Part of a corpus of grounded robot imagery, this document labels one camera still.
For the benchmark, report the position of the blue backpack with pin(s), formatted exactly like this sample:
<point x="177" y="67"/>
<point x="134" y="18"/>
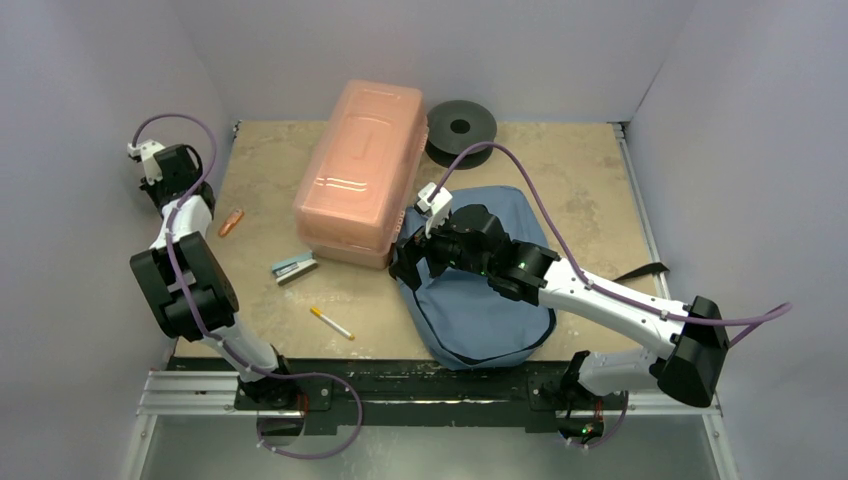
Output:
<point x="463" y="323"/>

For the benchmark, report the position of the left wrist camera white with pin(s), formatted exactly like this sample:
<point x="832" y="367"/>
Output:
<point x="144" y="153"/>

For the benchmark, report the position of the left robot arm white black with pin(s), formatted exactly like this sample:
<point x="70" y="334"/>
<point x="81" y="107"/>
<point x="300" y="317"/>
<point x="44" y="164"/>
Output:
<point x="186" y="288"/>

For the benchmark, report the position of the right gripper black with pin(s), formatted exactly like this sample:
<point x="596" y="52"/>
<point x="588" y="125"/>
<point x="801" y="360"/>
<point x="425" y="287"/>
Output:
<point x="416" y="249"/>

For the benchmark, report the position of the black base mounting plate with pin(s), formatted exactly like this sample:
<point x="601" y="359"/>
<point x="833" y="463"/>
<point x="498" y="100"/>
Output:
<point x="331" y="393"/>

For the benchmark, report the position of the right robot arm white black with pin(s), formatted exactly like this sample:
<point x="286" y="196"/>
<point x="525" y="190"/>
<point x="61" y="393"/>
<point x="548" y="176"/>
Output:
<point x="679" y="353"/>

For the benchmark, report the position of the yellow white pencil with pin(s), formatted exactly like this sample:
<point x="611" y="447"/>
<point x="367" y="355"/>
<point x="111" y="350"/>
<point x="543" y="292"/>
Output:
<point x="332" y="324"/>

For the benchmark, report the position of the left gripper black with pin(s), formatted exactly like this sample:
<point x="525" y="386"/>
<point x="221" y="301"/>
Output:
<point x="153" y="189"/>

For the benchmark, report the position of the black filament spool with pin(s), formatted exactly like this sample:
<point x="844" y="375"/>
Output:
<point x="456" y="125"/>

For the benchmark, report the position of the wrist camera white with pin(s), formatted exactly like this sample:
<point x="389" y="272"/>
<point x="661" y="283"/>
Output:
<point x="144" y="153"/>
<point x="434" y="203"/>

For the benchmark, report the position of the aluminium frame rail front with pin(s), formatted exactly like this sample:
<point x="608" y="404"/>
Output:
<point x="184" y="393"/>

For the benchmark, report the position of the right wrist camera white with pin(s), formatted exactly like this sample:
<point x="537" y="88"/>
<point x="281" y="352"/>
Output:
<point x="434" y="203"/>

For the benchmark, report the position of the pink translucent plastic box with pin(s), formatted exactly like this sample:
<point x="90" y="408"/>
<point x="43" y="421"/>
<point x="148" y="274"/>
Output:
<point x="352" y="199"/>

